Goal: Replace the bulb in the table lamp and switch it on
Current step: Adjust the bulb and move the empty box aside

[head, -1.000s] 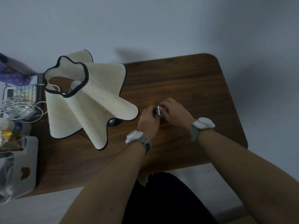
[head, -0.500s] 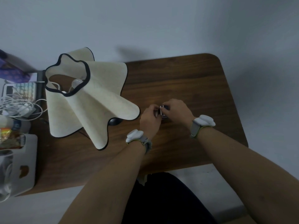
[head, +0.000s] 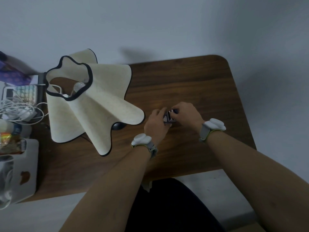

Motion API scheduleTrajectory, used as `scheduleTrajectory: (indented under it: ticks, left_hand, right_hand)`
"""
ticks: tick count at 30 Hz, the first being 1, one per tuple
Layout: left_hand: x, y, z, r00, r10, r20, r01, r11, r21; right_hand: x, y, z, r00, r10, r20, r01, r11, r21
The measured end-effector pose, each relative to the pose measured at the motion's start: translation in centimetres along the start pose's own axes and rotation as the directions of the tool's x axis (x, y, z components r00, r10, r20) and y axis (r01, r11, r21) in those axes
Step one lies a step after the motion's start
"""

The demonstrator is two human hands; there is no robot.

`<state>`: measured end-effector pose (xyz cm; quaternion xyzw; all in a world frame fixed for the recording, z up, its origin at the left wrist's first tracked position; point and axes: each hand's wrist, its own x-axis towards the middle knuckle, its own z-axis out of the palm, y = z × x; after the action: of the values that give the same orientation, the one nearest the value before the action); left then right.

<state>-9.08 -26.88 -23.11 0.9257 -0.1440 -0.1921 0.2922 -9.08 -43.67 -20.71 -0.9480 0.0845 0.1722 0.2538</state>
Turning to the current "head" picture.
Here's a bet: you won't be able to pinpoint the white right wrist tracker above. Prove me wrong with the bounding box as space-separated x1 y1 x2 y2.
199 118 226 143

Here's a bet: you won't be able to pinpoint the tangle of white cables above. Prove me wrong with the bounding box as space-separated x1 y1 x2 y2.
0 97 49 123

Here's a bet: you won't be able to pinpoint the person's right hand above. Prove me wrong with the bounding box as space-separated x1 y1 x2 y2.
170 102 206 134

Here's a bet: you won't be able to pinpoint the white charger plug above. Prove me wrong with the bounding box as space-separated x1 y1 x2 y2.
17 107 37 121

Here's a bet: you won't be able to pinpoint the small dark patterned card box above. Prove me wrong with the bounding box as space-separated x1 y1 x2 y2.
164 109 179 125

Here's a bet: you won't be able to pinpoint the person's left hand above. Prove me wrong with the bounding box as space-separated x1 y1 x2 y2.
144 107 172 146

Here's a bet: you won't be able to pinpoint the cream lamp shade black trim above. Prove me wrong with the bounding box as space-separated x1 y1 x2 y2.
45 49 145 157

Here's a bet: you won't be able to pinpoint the clear plastic bag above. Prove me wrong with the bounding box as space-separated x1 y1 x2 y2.
0 155 15 208

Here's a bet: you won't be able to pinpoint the white left wrist tracker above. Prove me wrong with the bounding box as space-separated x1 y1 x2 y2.
131 133 158 158

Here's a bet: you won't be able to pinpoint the person's right forearm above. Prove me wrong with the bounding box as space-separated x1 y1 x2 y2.
206 130 309 232

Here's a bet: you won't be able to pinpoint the white wrist tracker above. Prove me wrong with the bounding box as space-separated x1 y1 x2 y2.
131 133 158 158
199 118 226 143

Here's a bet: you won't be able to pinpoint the person's black trousers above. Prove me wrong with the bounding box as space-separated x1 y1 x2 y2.
125 178 225 232

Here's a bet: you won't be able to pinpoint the purple patterned box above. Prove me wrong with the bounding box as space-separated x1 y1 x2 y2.
0 51 33 86

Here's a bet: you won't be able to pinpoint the white box with bear print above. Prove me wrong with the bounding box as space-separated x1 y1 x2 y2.
0 139 39 210

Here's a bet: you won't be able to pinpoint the colourful snack packet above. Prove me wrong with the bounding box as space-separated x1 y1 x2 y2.
0 131 26 155

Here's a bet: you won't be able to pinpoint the white lamp bulb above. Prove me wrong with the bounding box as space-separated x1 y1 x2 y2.
73 82 89 93

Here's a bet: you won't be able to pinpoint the clear plastic bottle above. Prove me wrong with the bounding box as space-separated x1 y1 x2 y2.
0 119 32 140

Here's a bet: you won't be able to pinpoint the keypad with colourful keys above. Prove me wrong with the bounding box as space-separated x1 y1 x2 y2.
3 84 38 105

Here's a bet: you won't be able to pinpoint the person's left forearm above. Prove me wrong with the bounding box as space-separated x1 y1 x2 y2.
59 145 153 232

